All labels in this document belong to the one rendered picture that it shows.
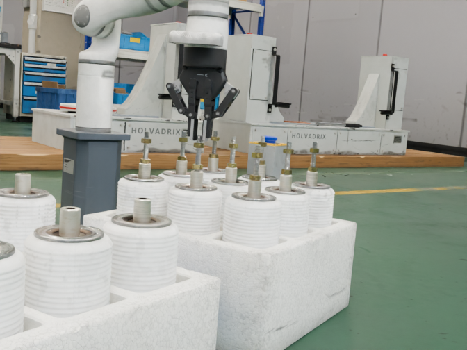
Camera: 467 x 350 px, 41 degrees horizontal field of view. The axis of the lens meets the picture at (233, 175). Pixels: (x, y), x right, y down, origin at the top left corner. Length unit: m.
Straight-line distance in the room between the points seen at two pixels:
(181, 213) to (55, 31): 6.60
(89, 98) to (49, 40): 5.96
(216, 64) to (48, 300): 0.54
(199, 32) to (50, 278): 0.51
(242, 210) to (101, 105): 0.71
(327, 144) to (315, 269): 3.13
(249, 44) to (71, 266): 3.28
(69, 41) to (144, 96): 4.15
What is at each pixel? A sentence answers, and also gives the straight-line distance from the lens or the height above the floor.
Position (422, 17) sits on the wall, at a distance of 7.14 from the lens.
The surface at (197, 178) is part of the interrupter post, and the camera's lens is 1.11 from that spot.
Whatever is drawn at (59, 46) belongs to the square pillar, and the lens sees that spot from 7.62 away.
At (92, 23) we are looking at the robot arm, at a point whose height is 0.57.
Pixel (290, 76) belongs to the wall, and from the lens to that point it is 8.45.
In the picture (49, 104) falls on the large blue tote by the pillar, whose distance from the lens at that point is 5.83.
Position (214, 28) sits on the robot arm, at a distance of 1.08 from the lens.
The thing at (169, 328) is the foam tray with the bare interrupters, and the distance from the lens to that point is 0.77.
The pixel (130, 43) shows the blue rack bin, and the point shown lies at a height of 0.85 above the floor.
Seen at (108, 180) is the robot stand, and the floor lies 0.18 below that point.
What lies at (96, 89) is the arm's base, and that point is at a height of 0.41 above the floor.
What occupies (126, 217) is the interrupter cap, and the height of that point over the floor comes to 0.25.
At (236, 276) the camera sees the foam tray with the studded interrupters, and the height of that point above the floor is 0.13.
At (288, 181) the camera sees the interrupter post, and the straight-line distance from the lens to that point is 1.15.
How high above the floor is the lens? 0.42
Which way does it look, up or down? 7 degrees down
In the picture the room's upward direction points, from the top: 4 degrees clockwise
